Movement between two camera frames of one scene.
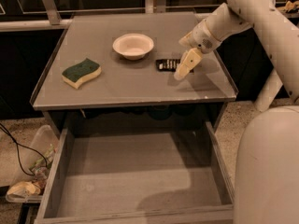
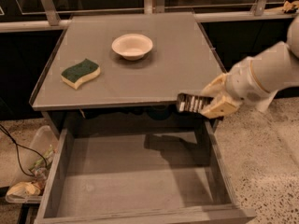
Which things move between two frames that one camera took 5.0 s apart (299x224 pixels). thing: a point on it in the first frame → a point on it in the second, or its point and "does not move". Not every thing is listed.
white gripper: (202, 37) → (242, 81)
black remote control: (168, 64) → (192, 103)
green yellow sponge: (77, 75) does not move
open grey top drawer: (137, 177) does not move
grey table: (111, 75) does not move
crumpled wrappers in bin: (35, 186) does not move
